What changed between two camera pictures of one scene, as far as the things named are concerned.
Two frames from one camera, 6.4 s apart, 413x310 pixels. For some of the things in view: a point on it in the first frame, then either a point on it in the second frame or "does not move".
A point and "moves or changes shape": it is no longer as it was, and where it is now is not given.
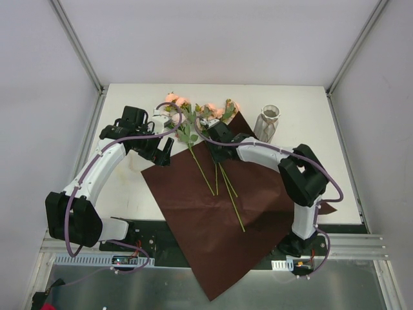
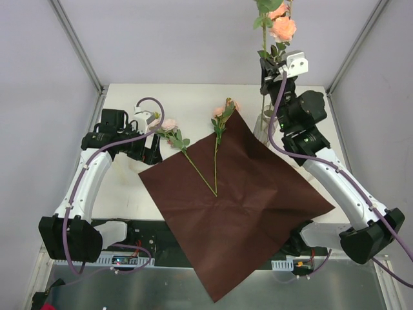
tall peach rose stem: (227, 178) → (279, 24)
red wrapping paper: (227, 219) does not move
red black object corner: (39, 298) does not move
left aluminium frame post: (77, 44) does not move
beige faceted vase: (267, 123) does not move
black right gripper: (213, 147) → (271, 76)
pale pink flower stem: (186, 126) moves or changes shape
